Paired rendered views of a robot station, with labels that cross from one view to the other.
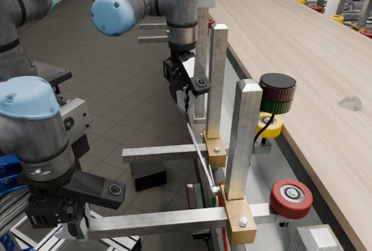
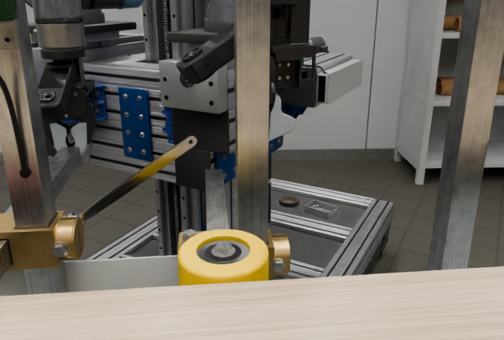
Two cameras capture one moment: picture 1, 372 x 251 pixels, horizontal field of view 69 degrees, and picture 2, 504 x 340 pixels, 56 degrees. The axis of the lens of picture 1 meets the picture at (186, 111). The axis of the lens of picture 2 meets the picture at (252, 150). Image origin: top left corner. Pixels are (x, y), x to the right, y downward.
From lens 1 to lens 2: 0.91 m
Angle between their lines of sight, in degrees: 80
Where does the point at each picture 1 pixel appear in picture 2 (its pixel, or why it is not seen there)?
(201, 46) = (459, 80)
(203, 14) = not seen: outside the picture
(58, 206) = not seen: hidden behind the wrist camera
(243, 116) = not seen: outside the picture
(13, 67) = (219, 7)
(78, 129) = (199, 98)
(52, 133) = not seen: outside the picture
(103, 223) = (67, 151)
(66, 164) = (44, 40)
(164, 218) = not seen: hidden behind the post
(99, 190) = (45, 86)
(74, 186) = (47, 70)
